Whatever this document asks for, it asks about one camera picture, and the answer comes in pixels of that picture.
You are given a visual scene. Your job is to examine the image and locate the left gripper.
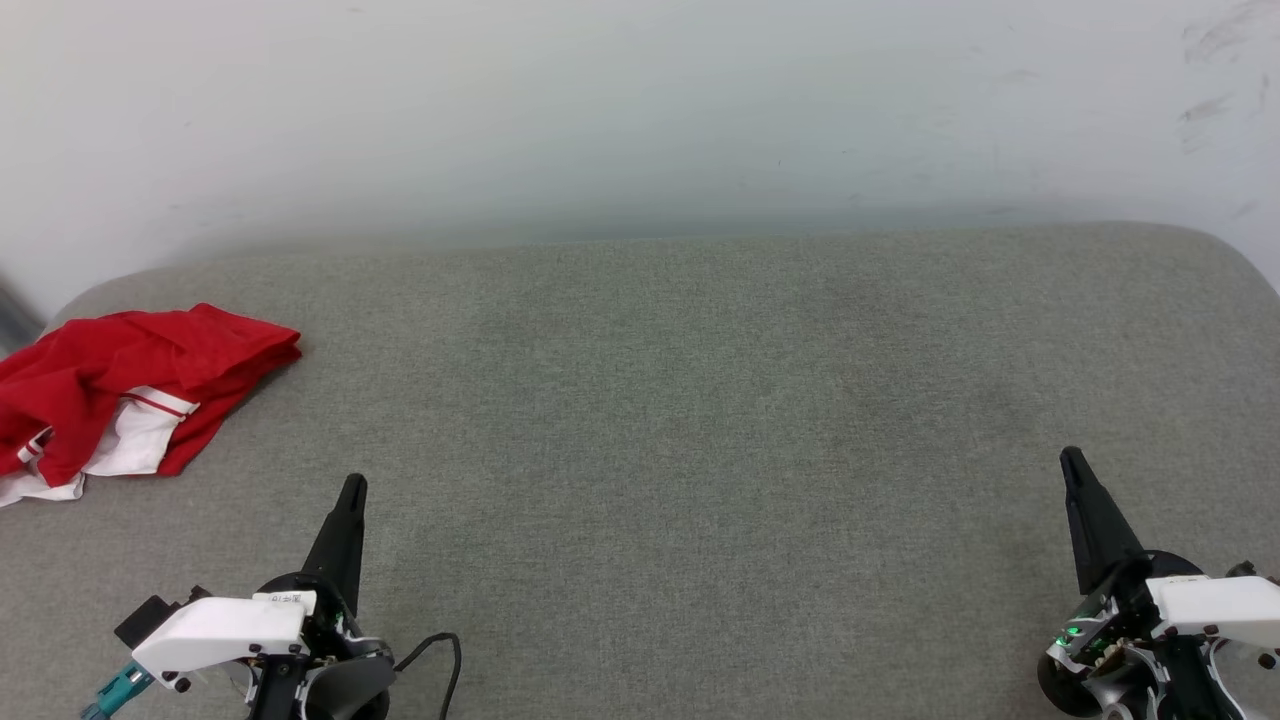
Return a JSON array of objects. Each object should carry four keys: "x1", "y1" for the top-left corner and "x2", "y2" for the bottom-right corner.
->
[{"x1": 132, "y1": 473, "x2": 397, "y2": 720}]

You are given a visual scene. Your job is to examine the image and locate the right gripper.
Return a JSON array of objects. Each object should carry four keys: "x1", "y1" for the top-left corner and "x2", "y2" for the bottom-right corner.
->
[{"x1": 1037, "y1": 446, "x2": 1280, "y2": 720}]

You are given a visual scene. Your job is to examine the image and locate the red and white shirt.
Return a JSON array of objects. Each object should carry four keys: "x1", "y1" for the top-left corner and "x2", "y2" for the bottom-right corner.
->
[{"x1": 0, "y1": 303, "x2": 303, "y2": 509}]

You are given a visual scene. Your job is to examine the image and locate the thin black cable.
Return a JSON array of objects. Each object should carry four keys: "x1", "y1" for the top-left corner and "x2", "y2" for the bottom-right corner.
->
[{"x1": 393, "y1": 632, "x2": 463, "y2": 720}]

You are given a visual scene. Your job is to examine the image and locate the teal connector camera cable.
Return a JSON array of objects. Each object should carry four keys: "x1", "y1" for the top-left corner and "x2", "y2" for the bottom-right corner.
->
[{"x1": 80, "y1": 663, "x2": 156, "y2": 720}]

